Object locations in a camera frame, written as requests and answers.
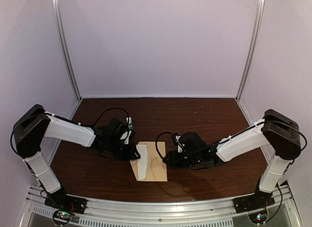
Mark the brown kraft envelope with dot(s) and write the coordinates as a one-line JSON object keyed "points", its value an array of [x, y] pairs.
{"points": [[157, 169]]}

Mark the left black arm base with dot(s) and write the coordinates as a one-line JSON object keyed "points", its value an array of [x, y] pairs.
{"points": [[61, 200]]}

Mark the left aluminium frame post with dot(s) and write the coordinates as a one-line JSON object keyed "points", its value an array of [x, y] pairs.
{"points": [[64, 49]]}

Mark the small green glue stick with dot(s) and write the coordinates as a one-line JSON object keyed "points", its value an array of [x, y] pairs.
{"points": [[129, 124]]}

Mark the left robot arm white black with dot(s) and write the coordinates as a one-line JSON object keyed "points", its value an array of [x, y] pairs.
{"points": [[37, 124]]}

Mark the left round circuit board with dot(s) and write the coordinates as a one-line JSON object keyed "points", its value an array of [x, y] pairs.
{"points": [[62, 217]]}

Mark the round circuit board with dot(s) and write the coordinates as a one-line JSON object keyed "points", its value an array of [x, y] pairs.
{"points": [[62, 217], [259, 217]]}

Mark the aluminium frame post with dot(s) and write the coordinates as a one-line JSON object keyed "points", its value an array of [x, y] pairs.
{"points": [[259, 13], [64, 49]]}

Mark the right aluminium frame post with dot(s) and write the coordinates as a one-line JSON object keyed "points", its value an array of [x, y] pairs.
{"points": [[259, 13]]}

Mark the front aluminium slotted rail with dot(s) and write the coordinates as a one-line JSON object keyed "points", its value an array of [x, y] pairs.
{"points": [[210, 213]]}

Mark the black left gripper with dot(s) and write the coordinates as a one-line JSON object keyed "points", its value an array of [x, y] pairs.
{"points": [[130, 155]]}

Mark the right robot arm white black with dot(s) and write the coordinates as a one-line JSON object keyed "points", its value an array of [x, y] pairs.
{"points": [[274, 129]]}

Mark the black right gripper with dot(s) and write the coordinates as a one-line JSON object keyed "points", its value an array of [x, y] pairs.
{"points": [[173, 161]]}

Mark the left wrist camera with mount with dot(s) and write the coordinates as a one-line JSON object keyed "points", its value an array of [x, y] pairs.
{"points": [[127, 136]]}

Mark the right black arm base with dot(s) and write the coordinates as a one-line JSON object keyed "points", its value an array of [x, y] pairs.
{"points": [[255, 201]]}

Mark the right round circuit board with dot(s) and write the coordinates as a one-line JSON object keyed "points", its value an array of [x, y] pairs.
{"points": [[259, 217]]}

